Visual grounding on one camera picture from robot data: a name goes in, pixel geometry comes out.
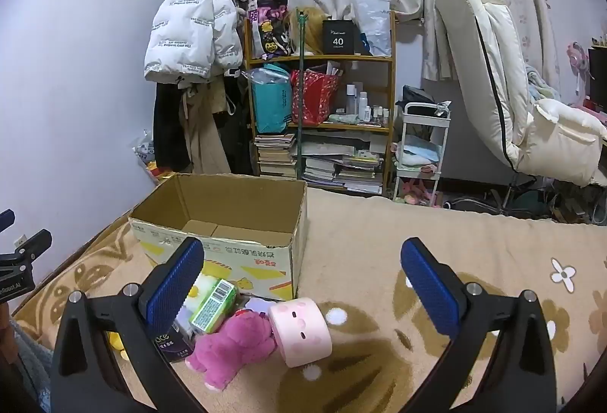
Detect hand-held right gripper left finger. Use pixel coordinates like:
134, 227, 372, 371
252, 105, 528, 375
50, 237, 206, 413

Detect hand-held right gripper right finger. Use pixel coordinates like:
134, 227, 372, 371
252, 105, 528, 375
401, 237, 558, 413

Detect green tissue pack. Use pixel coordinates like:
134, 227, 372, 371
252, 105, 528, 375
190, 279, 238, 334

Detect small white packet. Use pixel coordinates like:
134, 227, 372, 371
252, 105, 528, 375
152, 328, 197, 364

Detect pink plush toy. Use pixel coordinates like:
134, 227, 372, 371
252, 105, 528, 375
185, 311, 278, 392

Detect printed cardboard box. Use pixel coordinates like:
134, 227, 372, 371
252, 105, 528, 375
128, 173, 309, 302

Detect pink cylinder pig plush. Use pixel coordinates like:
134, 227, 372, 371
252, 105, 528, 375
269, 297, 333, 369

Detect person's left forearm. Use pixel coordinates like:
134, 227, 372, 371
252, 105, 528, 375
0, 299, 53, 413

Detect yellow soft toy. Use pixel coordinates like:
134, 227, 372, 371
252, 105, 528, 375
108, 331, 129, 359

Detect pink soft items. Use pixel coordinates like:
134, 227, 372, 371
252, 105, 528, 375
403, 178, 437, 205

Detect yellow and red bag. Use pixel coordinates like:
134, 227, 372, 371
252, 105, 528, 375
147, 162, 174, 184

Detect blue and white cloth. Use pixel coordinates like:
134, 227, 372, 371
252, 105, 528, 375
403, 135, 442, 167

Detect white plastic bag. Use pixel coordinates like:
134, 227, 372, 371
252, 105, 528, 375
135, 135, 159, 172

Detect wide stack of books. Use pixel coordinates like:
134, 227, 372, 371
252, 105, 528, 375
301, 143, 385, 196

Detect white trolley cart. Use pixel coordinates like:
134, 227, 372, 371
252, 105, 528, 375
393, 102, 451, 207

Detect beige coat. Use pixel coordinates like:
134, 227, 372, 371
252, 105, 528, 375
180, 81, 233, 177

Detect black coat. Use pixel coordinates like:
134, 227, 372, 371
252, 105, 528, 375
153, 79, 190, 172

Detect narrow stack of books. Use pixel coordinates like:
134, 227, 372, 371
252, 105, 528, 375
253, 133, 299, 179

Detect dark hanging garment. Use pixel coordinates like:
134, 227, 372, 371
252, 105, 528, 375
223, 72, 257, 177

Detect black bag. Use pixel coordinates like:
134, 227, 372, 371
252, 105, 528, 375
403, 86, 437, 105

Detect row of cosmetic bottles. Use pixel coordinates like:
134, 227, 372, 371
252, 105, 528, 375
345, 83, 390, 122

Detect teal bag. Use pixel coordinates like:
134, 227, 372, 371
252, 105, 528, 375
250, 64, 293, 134

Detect red patterned bag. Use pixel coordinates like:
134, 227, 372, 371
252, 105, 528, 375
290, 68, 341, 127

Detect green pole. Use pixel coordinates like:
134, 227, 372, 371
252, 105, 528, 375
293, 8, 309, 181

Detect light blue cloth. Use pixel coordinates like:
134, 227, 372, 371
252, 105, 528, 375
525, 64, 560, 101

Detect wooden shelf rack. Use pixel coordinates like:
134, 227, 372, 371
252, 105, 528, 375
244, 10, 396, 200

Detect black box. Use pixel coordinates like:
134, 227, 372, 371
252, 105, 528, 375
322, 19, 356, 56

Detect clear plastic bag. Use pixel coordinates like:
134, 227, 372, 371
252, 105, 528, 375
352, 0, 393, 57

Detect white puffer jacket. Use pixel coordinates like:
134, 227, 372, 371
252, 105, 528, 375
143, 0, 247, 84

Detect black monitor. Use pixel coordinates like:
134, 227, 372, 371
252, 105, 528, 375
588, 46, 607, 101

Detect cream mattress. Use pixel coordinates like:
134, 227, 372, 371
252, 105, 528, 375
434, 0, 607, 188

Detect pink desk fan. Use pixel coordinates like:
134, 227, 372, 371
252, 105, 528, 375
566, 41, 591, 98

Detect cartoon printed bag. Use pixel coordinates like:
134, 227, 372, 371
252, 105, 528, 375
249, 0, 291, 60

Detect blonde wig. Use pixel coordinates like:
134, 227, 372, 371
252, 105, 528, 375
283, 8, 328, 56

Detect tangle of cables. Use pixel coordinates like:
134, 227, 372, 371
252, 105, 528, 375
443, 185, 607, 224

